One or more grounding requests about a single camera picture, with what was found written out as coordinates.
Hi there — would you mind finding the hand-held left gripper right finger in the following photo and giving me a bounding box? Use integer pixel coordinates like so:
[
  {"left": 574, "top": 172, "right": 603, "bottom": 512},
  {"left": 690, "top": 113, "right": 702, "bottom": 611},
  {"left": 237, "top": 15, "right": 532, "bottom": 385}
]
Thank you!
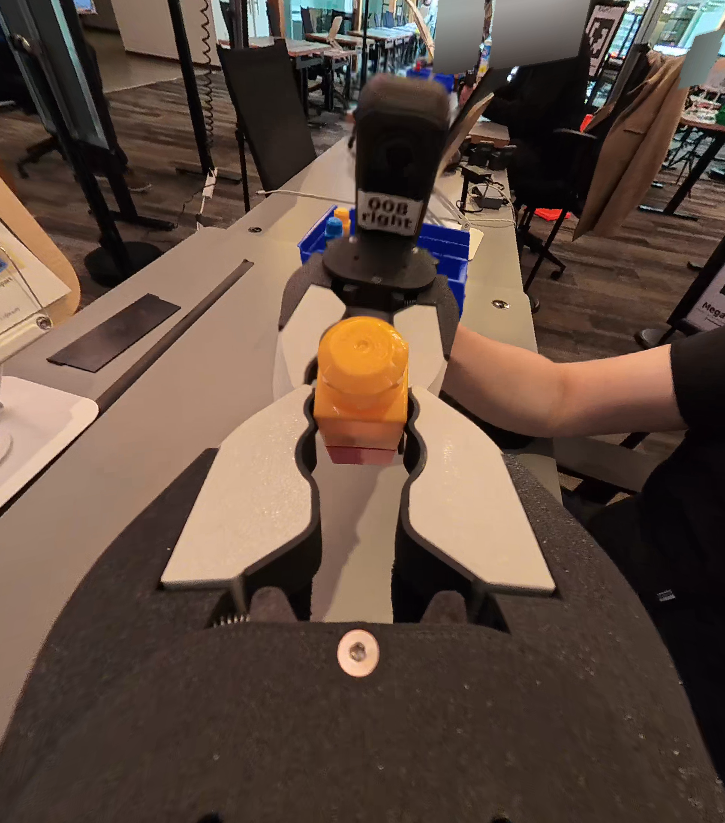
[{"left": 393, "top": 386, "right": 556, "bottom": 622}]

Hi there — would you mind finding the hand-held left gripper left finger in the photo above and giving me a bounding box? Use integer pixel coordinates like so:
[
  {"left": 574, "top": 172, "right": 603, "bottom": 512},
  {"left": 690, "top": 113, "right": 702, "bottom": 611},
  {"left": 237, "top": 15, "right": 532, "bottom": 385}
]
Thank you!
[{"left": 162, "top": 384, "right": 322, "bottom": 612}]

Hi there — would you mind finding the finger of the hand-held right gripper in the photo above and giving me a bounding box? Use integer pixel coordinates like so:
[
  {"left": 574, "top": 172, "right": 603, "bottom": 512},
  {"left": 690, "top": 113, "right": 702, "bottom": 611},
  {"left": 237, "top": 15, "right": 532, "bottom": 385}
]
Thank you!
[
  {"left": 272, "top": 283, "right": 348, "bottom": 402},
  {"left": 393, "top": 302, "right": 449, "bottom": 399}
]

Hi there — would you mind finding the orange mega block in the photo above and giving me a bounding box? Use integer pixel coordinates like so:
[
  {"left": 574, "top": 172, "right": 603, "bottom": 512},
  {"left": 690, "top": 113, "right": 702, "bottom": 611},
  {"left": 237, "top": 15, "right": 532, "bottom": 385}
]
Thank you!
[{"left": 313, "top": 316, "right": 411, "bottom": 451}]

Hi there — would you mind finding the blue plastic bin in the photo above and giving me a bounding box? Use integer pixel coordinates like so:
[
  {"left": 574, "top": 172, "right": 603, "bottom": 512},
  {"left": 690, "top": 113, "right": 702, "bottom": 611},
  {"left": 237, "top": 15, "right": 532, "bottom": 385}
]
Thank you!
[{"left": 298, "top": 206, "right": 471, "bottom": 320}]

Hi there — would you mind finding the red mega block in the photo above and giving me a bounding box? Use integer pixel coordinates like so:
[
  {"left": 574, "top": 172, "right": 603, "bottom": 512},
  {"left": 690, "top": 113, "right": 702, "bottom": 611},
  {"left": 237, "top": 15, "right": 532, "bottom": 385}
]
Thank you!
[{"left": 324, "top": 444, "right": 397, "bottom": 466}]

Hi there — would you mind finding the person's right forearm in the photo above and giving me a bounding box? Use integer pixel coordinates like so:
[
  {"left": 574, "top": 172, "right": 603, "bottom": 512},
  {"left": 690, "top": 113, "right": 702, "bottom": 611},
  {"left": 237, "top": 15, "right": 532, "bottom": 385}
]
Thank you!
[{"left": 442, "top": 323, "right": 689, "bottom": 439}]

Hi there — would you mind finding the black panel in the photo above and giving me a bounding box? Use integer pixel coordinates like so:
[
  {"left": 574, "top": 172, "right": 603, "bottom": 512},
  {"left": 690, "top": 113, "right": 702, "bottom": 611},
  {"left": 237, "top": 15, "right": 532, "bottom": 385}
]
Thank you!
[{"left": 216, "top": 37, "right": 319, "bottom": 195}]

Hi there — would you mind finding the black flat plate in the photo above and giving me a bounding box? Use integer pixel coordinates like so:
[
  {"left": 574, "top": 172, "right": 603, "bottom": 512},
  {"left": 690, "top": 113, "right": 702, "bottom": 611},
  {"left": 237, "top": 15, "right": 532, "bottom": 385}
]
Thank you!
[{"left": 47, "top": 293, "right": 182, "bottom": 373}]

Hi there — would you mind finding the standing desk with wooden top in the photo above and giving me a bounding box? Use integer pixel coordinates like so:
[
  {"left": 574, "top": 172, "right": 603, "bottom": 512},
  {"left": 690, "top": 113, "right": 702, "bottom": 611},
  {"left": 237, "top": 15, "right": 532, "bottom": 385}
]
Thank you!
[{"left": 165, "top": 0, "right": 242, "bottom": 182}]

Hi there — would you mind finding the tan coat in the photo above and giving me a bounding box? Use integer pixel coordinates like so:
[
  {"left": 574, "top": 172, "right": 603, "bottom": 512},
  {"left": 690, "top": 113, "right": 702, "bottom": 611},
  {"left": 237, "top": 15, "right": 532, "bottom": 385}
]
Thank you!
[{"left": 572, "top": 50, "right": 689, "bottom": 241}]

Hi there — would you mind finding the person's black clothing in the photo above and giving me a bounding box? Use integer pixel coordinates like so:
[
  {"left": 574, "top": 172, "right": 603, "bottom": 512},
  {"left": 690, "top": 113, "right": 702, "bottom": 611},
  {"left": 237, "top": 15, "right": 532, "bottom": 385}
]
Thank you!
[{"left": 584, "top": 314, "right": 725, "bottom": 823}]

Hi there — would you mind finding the instruction sheet stand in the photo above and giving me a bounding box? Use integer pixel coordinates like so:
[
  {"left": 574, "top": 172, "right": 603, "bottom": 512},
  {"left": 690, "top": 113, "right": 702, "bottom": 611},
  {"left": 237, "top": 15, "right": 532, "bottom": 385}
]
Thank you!
[{"left": 0, "top": 166, "right": 72, "bottom": 369}]

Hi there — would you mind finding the black coiled cable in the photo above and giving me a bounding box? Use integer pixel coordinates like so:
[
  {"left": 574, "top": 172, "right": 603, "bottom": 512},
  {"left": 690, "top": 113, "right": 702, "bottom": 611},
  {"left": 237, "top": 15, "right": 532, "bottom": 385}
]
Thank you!
[{"left": 197, "top": 0, "right": 220, "bottom": 163}]

